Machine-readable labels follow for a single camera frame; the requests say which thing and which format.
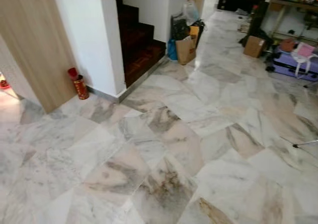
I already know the purple suitcase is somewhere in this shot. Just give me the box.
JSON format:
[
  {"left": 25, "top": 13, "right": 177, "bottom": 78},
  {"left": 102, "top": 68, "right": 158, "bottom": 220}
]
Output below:
[{"left": 271, "top": 48, "right": 318, "bottom": 82}]

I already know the pink white tote bag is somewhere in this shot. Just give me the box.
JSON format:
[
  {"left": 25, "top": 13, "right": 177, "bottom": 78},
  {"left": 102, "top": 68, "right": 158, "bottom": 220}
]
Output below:
[{"left": 291, "top": 42, "right": 318, "bottom": 78}]

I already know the brown pouch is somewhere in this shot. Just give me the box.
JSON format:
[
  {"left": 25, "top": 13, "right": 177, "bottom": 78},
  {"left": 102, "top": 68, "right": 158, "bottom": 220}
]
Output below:
[{"left": 279, "top": 38, "right": 297, "bottom": 53}]

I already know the small plain cardboard box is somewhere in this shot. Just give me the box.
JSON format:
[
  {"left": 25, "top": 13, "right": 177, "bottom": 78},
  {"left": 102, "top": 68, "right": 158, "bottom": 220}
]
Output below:
[{"left": 243, "top": 35, "right": 267, "bottom": 59}]

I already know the metal storage shelf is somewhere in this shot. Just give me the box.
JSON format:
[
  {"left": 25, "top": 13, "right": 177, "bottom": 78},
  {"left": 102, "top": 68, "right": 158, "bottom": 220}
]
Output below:
[{"left": 258, "top": 0, "right": 318, "bottom": 45}]

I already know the brown paper bag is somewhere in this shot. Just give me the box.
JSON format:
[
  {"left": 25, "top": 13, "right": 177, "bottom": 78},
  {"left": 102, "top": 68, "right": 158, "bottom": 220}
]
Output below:
[{"left": 175, "top": 35, "right": 197, "bottom": 66}]

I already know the blue bag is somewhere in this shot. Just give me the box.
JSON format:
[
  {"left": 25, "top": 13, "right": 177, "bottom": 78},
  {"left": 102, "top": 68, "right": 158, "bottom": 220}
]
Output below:
[{"left": 167, "top": 39, "right": 178, "bottom": 62}]

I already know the white plastic bag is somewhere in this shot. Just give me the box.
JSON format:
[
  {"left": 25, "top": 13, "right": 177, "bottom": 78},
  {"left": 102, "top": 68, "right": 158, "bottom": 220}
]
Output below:
[{"left": 182, "top": 1, "right": 200, "bottom": 26}]

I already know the black bag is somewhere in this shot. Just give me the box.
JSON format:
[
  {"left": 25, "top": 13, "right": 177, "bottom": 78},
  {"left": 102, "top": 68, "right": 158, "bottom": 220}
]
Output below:
[{"left": 171, "top": 14, "right": 205, "bottom": 48}]

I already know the dark wooden staircase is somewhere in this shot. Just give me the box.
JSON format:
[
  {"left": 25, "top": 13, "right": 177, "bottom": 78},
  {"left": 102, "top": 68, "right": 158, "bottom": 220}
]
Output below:
[{"left": 115, "top": 0, "right": 167, "bottom": 88}]

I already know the red cylindrical canister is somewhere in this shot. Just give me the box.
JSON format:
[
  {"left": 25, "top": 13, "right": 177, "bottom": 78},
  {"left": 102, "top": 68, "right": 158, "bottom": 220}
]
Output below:
[{"left": 68, "top": 67, "right": 90, "bottom": 101}]

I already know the light wood panel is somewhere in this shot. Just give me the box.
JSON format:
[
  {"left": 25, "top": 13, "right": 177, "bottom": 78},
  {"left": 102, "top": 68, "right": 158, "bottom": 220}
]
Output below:
[{"left": 0, "top": 0, "right": 79, "bottom": 114}]

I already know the small red white object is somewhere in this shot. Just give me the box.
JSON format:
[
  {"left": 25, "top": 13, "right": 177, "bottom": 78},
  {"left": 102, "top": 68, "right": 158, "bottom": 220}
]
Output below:
[{"left": 0, "top": 73, "right": 10, "bottom": 90}]

